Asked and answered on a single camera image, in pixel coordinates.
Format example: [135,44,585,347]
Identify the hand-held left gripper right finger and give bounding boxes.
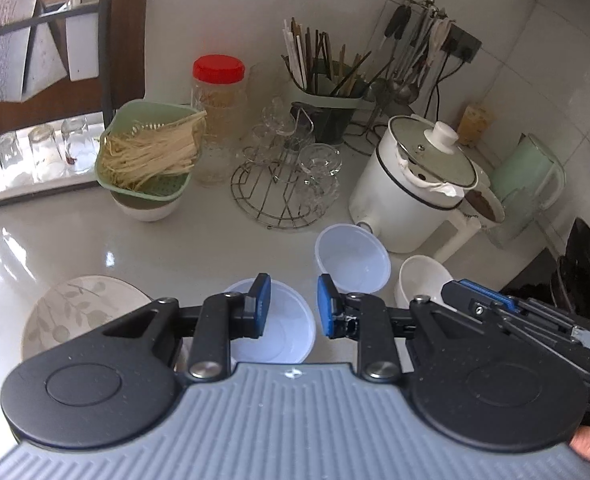
[317,273,476,382]

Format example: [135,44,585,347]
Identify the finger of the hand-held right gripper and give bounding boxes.
[440,279,526,322]

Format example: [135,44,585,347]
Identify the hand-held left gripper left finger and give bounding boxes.
[99,273,272,382]

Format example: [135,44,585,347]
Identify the clear plastic bowl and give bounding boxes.
[222,278,317,364]
[314,224,391,294]

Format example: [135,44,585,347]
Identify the white ceramic bowl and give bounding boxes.
[394,254,456,311]

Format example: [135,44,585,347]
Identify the large leaf pattern plate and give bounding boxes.
[20,274,149,362]

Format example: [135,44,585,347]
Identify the tall clear glass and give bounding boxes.
[487,189,536,249]

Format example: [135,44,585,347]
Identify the patterned bowl with brown contents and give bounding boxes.
[462,187,506,232]

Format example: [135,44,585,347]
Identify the black wok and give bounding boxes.
[549,217,590,333]

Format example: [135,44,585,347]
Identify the white electric cooking pot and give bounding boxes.
[348,127,491,264]

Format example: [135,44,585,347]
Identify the pale green kettle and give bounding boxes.
[489,133,566,251]

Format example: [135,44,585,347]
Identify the glass pot lid white knob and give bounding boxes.
[388,114,478,190]

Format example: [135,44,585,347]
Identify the white bowl under strainer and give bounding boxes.
[110,190,184,223]

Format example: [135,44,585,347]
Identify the set of clear glass cups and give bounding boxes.
[247,97,345,208]

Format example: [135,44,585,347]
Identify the pale dried food strips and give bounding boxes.
[99,109,208,187]

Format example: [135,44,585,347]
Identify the green chopstick holder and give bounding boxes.
[288,77,369,147]

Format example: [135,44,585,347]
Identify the clear jar with red lid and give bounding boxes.
[191,54,249,187]

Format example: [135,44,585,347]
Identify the green strainer basket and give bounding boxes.
[94,99,209,197]

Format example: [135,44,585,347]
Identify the upturned drinking glass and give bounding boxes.
[27,124,65,182]
[60,116,97,176]
[0,131,25,186]

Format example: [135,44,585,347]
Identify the hanging kitchen utensil rack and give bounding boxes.
[344,0,450,157]

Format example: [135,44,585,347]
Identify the bunch of chopsticks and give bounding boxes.
[282,17,373,99]

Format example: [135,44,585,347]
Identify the tray of drinking glasses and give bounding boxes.
[0,122,112,204]

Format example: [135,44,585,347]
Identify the black dish rack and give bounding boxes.
[0,0,117,212]

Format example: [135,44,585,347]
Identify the round wire cup rack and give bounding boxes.
[230,157,342,231]

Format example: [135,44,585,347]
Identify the black power cable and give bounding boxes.
[426,57,458,122]

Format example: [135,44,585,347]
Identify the black wall power strip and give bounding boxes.
[442,22,482,64]

